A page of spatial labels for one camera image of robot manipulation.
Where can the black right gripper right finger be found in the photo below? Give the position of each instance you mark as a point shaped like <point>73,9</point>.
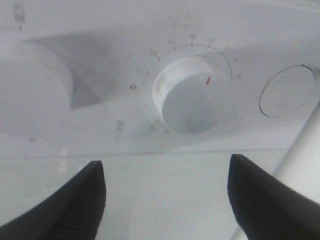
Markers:
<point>267,209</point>

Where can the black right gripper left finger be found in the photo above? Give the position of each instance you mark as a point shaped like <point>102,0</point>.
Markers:
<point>73,212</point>

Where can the white microwave door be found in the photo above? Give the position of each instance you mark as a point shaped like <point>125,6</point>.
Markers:
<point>150,196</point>

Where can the round white door button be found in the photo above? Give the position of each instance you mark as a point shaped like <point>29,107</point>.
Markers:
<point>286,92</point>

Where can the white timer knob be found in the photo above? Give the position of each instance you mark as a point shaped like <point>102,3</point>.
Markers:
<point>180,98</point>

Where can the upper white power knob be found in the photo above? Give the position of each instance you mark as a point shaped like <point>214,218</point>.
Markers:
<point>36,88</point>

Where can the white microwave oven body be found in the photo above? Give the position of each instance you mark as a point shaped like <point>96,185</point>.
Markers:
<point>120,116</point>

